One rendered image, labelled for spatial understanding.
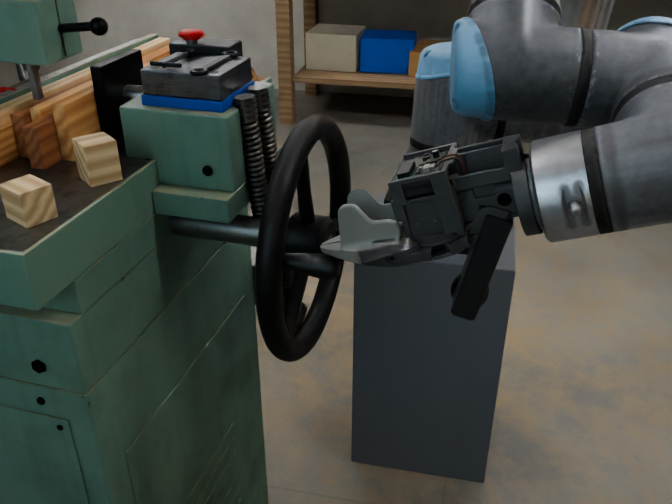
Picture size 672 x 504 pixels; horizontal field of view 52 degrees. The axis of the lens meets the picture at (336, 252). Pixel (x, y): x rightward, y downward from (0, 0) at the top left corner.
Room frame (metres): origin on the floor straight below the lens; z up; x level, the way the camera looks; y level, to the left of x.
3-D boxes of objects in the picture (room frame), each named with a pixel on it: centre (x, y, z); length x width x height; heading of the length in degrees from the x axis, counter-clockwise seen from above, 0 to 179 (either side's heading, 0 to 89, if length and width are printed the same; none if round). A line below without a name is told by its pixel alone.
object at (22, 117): (0.82, 0.33, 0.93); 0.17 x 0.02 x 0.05; 164
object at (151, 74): (0.80, 0.16, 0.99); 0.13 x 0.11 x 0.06; 164
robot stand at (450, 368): (1.25, -0.21, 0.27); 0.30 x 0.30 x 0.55; 78
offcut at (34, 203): (0.59, 0.29, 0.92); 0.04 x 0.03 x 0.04; 51
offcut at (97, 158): (0.68, 0.25, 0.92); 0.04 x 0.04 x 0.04; 38
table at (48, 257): (0.82, 0.24, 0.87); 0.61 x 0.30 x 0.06; 164
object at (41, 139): (0.83, 0.30, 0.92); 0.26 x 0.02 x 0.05; 164
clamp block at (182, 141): (0.80, 0.16, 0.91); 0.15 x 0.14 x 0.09; 164
